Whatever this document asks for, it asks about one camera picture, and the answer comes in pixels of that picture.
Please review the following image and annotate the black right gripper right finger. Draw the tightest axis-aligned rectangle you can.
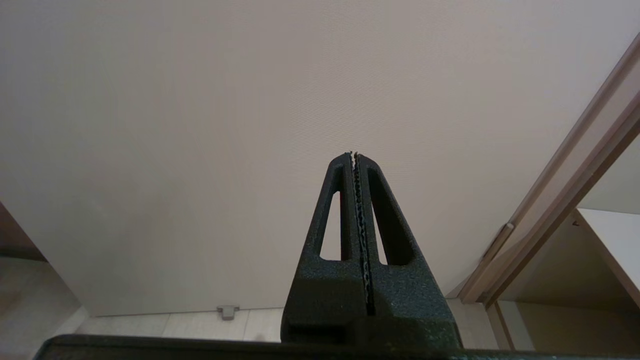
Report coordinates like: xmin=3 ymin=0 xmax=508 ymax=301
xmin=350 ymin=152 xmax=464 ymax=349

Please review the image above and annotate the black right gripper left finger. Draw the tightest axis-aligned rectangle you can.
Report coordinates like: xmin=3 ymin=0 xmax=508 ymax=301
xmin=280 ymin=151 xmax=373 ymax=347

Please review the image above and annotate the white door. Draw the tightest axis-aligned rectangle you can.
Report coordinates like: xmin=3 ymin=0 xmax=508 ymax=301
xmin=0 ymin=0 xmax=640 ymax=317

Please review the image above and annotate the white shelf board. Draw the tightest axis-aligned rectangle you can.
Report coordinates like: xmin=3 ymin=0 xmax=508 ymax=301
xmin=574 ymin=207 xmax=640 ymax=307

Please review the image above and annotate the brown wooden door frame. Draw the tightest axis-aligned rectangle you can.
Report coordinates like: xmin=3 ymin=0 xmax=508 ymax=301
xmin=459 ymin=32 xmax=640 ymax=351

